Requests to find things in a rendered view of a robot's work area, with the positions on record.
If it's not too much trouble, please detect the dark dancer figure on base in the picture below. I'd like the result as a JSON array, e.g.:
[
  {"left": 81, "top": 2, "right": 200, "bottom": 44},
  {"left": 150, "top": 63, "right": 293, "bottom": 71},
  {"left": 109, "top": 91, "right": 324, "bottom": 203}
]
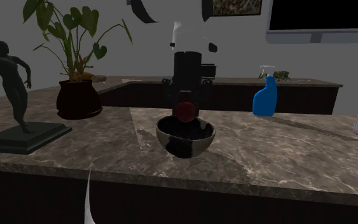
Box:
[{"left": 0, "top": 40, "right": 73, "bottom": 155}]

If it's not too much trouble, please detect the blue spray bottle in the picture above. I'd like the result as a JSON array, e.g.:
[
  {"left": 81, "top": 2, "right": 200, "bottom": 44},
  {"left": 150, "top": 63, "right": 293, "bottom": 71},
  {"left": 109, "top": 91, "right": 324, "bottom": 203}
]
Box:
[{"left": 252, "top": 65, "right": 279, "bottom": 117}]

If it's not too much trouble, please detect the wall-mounted screen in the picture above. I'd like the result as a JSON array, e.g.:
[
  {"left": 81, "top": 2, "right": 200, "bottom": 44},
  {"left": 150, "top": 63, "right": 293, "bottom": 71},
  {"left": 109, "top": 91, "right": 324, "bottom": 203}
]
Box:
[{"left": 265, "top": 0, "right": 358, "bottom": 45}]

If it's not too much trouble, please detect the framed wall picture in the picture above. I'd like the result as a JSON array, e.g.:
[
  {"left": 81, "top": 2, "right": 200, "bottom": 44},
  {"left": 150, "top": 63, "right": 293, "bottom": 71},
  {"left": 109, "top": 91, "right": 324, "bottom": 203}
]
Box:
[{"left": 212, "top": 0, "right": 263, "bottom": 17}]

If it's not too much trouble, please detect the small green leafy bunch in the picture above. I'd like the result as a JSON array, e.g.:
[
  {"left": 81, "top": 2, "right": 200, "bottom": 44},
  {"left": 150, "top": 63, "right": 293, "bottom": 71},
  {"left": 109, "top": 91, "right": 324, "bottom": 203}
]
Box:
[{"left": 272, "top": 70, "right": 291, "bottom": 82}]

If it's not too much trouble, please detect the red apple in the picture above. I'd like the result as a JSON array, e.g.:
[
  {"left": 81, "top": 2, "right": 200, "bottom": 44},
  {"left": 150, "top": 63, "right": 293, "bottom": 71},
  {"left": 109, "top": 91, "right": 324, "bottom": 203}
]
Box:
[{"left": 174, "top": 101, "right": 196, "bottom": 123}]

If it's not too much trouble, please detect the green plant in dark pot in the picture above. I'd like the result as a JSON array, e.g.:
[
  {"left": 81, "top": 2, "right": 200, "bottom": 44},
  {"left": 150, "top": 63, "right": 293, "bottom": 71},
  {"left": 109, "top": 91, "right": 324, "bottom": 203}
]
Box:
[{"left": 22, "top": 0, "right": 134, "bottom": 121}]

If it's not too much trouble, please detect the beige and black bowl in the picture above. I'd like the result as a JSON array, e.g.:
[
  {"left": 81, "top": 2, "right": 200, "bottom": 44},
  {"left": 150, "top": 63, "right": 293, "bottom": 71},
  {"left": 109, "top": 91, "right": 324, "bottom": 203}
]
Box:
[{"left": 155, "top": 115, "right": 216, "bottom": 159}]

